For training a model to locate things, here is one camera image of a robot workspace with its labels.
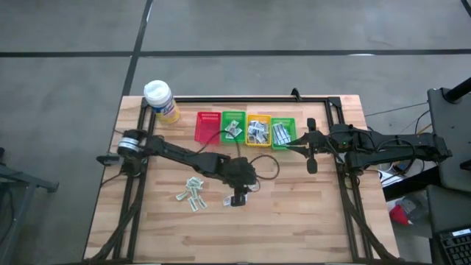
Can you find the red plastic basket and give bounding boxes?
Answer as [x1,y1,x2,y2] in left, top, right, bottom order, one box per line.
[194,111,222,145]

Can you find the black keyboard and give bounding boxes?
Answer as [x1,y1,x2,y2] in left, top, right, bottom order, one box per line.
[438,227,471,265]

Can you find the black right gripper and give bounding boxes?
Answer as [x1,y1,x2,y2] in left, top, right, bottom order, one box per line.
[283,117,334,174]

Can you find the black pole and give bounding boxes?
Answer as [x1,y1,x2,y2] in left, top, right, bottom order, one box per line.
[442,76,471,105]

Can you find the red object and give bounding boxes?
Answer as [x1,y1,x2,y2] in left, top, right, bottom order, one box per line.
[389,205,412,227]

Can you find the yellow plastic basket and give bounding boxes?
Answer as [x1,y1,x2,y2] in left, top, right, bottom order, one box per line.
[246,114,272,148]

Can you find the grey metal stand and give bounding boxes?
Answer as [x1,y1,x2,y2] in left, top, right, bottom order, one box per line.
[0,146,60,265]

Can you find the white paper sheet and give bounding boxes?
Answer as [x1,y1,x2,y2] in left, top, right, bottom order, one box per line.
[380,172,405,188]

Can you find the green plastic basket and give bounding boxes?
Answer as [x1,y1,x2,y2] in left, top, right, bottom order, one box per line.
[220,110,247,144]
[270,117,298,152]

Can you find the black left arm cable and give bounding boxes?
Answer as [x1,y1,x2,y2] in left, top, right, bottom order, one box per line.
[196,129,280,182]

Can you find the yellow Lysol wipes canister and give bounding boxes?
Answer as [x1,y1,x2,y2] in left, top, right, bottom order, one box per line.
[144,79,182,125]

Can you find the black arm base clamp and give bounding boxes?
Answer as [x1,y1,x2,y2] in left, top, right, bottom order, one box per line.
[96,153,122,166]

